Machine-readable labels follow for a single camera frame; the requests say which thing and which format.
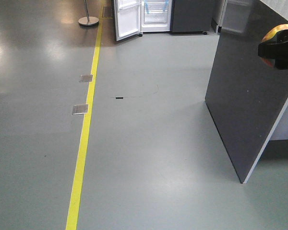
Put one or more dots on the metal floor plate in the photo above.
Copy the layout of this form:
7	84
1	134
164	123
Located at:
86	78
80	109

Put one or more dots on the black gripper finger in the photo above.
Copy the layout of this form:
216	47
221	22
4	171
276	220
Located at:
276	49

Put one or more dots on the grey speckled kitchen counter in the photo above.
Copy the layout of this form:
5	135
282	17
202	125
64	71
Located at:
247	98

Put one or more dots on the white fridge door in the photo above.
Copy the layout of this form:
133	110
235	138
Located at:
127	18

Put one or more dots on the red yellow apple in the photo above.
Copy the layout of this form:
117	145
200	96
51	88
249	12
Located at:
270	35

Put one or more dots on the lower metal floor plate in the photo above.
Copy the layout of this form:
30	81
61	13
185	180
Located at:
80	109

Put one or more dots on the brushed metal stanchion post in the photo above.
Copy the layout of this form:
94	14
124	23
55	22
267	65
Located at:
88	20

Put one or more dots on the upper metal floor plate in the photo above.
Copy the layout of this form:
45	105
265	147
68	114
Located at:
86	78

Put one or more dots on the white fridge interior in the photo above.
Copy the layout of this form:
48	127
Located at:
155	15

